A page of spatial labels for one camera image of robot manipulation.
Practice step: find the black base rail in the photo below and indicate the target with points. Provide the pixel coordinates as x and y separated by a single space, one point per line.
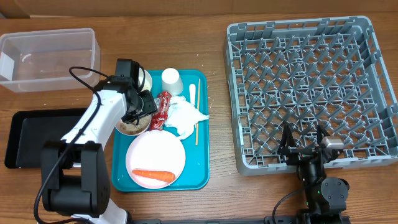
266 220

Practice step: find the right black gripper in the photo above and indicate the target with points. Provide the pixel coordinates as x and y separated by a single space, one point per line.
286 146

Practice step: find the pink round plate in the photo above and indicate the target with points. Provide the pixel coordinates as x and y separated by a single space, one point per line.
155 150

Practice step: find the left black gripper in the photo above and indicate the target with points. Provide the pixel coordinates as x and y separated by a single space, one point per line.
149 106

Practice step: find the white plastic spoon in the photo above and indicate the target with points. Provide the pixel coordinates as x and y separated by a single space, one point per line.
192 93

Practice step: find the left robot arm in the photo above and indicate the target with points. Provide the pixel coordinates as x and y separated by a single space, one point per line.
75 180

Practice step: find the teal plastic tray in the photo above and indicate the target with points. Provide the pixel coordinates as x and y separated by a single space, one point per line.
196 172

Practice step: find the grey dishwasher rack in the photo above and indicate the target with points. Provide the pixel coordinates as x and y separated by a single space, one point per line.
304 73

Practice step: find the crumpled white napkin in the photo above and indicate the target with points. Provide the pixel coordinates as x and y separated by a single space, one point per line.
183 116

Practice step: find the clear plastic bin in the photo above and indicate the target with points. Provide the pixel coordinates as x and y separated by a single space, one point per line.
40 60

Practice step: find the red snack wrapper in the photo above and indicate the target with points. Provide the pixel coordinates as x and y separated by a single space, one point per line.
159 118

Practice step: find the orange carrot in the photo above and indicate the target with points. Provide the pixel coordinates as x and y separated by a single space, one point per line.
160 175

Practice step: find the white bowl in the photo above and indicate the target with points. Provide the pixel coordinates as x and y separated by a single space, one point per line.
146 79

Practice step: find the pink bowl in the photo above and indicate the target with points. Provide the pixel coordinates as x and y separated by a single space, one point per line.
134 129

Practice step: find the black plastic tray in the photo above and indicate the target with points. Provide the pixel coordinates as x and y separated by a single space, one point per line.
31 129

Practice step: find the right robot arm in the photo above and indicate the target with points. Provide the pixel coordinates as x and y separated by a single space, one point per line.
325 196

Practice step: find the white paper cup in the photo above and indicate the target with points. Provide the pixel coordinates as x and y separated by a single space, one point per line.
171 81

